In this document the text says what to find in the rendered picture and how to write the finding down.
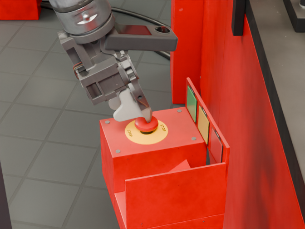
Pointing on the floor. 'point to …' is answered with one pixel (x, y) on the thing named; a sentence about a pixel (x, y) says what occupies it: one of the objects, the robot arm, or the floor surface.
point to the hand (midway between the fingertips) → (150, 113)
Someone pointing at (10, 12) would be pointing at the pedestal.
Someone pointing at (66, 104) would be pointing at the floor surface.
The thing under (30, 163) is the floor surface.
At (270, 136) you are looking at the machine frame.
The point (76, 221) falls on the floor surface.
